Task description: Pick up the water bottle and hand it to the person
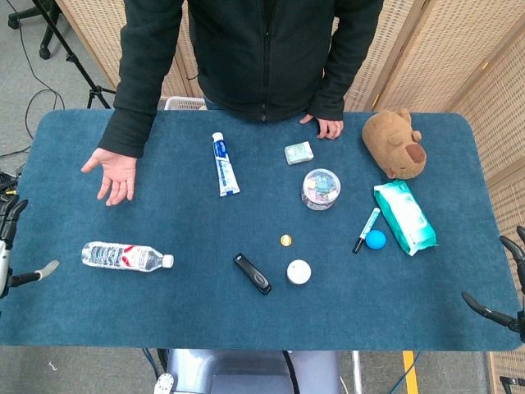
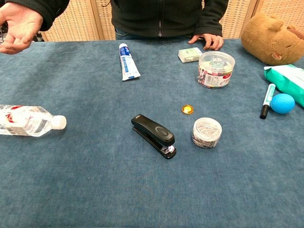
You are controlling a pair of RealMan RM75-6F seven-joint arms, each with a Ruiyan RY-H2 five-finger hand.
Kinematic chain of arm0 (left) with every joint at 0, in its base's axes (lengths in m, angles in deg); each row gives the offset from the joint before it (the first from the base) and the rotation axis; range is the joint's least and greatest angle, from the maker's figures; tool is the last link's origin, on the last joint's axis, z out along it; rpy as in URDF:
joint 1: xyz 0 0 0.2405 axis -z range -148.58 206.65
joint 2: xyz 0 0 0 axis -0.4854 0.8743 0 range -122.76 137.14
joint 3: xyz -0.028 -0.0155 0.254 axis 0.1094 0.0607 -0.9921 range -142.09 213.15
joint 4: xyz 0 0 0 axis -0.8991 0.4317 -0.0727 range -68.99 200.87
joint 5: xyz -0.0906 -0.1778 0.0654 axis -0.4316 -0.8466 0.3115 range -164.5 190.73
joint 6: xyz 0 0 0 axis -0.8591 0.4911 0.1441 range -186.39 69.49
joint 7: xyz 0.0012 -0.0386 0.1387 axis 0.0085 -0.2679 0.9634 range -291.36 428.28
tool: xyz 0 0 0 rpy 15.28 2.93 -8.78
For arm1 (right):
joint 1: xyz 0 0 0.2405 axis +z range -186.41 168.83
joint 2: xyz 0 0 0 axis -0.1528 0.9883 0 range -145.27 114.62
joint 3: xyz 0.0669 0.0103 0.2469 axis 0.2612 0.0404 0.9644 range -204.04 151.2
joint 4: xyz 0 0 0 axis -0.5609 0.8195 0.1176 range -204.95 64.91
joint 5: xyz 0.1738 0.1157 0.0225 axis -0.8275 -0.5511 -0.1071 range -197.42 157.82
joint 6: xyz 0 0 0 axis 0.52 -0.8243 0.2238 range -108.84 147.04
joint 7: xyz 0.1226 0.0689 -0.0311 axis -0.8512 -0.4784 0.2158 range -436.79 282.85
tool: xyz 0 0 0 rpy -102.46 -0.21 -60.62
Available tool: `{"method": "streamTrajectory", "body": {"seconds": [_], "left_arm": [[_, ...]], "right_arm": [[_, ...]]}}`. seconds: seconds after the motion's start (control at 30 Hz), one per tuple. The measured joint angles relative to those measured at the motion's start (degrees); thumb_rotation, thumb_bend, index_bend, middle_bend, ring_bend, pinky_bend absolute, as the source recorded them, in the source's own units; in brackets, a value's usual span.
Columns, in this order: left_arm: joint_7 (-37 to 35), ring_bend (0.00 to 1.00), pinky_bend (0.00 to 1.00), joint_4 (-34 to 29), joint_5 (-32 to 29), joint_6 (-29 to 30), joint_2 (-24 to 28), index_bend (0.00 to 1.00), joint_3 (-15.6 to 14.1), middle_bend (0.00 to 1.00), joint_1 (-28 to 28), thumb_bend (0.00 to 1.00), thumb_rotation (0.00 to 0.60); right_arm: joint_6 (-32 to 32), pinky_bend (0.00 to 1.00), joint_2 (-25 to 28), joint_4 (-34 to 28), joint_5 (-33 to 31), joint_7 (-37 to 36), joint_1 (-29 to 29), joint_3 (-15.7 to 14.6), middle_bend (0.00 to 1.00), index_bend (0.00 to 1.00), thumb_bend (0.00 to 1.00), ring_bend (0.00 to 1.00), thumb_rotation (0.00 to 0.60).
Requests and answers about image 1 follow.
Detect person's curled hand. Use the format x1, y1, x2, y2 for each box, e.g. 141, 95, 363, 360
299, 114, 345, 140

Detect robot right five-finger hand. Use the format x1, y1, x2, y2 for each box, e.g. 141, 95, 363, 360
461, 225, 525, 344

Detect person's open palm hand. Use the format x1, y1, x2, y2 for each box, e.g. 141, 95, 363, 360
80, 147, 138, 207

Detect robot left five-finger hand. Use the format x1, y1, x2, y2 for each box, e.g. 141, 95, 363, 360
0, 195, 61, 300

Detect clear plastic water bottle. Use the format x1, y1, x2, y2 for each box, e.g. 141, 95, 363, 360
80, 241, 175, 272

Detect person in black jacket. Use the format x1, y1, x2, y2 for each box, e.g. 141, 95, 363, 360
98, 0, 385, 159

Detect black stapler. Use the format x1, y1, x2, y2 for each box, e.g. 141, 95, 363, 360
233, 253, 273, 296

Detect small green white box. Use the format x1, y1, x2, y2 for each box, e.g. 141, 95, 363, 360
284, 140, 316, 166

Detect clear jar of clips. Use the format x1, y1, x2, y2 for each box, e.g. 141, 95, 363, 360
301, 167, 342, 211

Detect brown plush bear toy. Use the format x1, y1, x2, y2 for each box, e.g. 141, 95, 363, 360
361, 108, 427, 181

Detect white plastic basket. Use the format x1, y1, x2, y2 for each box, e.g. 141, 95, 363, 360
164, 95, 208, 112

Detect white blue toothpaste tube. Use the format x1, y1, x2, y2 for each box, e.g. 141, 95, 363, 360
211, 131, 241, 198

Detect green wet wipes pack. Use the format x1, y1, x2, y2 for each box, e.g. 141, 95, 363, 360
372, 179, 439, 257

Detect black tripod stand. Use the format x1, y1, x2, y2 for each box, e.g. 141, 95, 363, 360
32, 0, 116, 110

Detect blue ball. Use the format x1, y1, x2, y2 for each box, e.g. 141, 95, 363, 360
364, 229, 387, 251

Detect blue table mat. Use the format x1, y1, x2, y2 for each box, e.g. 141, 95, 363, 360
0, 108, 525, 352

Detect white round jar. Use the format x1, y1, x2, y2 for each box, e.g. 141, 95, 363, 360
285, 259, 313, 286

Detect office chair base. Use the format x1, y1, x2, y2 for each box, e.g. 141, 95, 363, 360
7, 0, 62, 61

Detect grey robot torso base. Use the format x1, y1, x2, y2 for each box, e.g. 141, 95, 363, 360
153, 348, 343, 394

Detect black floor cable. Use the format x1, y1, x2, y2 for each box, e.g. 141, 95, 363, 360
0, 0, 66, 158

